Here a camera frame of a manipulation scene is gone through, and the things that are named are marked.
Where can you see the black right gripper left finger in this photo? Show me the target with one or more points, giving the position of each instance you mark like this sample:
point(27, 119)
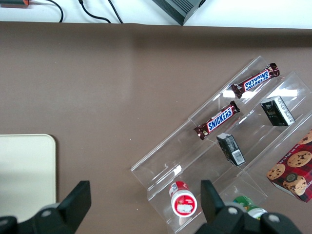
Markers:
point(73, 207)

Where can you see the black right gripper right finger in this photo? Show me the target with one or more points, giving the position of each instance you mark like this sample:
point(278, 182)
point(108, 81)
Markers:
point(212, 207)

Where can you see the cream rectangular tray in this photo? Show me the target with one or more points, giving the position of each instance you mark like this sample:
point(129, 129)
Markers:
point(24, 170)

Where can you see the red lidded yoghurt cup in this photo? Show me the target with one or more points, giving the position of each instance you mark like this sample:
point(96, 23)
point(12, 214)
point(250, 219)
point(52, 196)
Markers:
point(182, 202)

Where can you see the green lidded yoghurt cup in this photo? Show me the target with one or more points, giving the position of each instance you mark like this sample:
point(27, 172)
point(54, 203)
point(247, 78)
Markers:
point(243, 201)

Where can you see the small black carton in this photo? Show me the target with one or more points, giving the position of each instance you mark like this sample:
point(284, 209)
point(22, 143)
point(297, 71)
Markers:
point(278, 111)
point(231, 150)

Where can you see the clear acrylic stepped display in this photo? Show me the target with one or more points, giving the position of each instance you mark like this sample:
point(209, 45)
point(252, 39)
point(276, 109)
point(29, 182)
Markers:
point(170, 158)

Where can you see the Snickers chocolate bar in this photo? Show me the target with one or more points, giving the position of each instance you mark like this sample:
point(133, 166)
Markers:
point(256, 80)
point(218, 120)

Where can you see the red chocolate chip cookie box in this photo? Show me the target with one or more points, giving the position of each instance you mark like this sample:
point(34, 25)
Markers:
point(292, 170)

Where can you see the brown table cover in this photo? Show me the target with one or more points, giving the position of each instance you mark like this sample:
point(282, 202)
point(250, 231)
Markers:
point(73, 85)

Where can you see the dark grey ribbed device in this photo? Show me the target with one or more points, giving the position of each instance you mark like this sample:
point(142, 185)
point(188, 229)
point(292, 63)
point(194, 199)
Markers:
point(180, 9)

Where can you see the orange tipped tool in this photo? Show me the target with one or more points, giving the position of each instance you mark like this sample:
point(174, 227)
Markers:
point(14, 2)

